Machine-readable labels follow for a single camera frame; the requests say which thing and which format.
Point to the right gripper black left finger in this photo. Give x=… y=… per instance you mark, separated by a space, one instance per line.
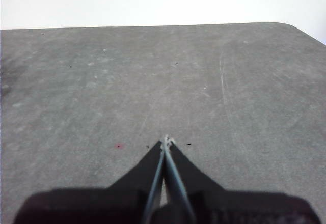
x=114 y=203

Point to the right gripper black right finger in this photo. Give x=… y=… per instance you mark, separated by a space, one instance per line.
x=229 y=208

